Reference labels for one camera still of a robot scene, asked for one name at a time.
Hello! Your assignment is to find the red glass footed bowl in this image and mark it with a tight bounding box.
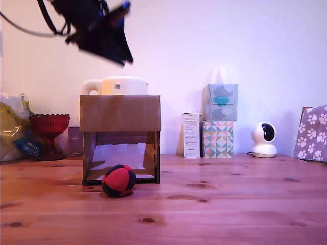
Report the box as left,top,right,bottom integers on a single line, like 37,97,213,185
28,113,71,161

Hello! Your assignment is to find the thin black looping cable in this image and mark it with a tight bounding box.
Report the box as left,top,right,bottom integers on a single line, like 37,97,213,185
0,11,71,38

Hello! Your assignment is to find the small white round camera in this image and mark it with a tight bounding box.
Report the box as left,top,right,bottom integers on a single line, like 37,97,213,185
250,121,278,158

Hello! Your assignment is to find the white tissue sheet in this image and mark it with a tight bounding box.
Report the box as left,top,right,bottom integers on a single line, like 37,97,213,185
212,66,226,85

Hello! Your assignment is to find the triangle pattern tissue box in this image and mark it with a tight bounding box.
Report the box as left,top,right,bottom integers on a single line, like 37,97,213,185
201,120,235,159

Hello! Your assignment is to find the paw print fabric bag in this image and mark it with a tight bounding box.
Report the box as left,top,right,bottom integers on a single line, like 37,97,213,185
292,104,327,163

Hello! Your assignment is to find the cardboard dice tower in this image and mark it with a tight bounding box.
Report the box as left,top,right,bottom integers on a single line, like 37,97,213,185
79,94,162,186

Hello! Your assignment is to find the red and black footbag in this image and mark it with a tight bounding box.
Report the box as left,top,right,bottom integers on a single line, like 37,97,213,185
101,164,134,198

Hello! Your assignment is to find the tall white printed carton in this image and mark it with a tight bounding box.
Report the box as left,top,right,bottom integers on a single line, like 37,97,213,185
182,113,201,159

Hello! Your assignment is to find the small dark brown box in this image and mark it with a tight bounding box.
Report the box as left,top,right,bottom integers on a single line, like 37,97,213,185
68,127,84,158

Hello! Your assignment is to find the grey cloud print tissue box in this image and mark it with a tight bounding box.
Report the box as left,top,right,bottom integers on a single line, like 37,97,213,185
201,83,239,123

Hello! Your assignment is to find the cream electric kettle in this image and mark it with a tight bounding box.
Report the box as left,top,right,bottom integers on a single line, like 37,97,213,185
78,75,150,123

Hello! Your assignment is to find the flat black cable strap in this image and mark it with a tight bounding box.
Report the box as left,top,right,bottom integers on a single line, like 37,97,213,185
37,0,58,35

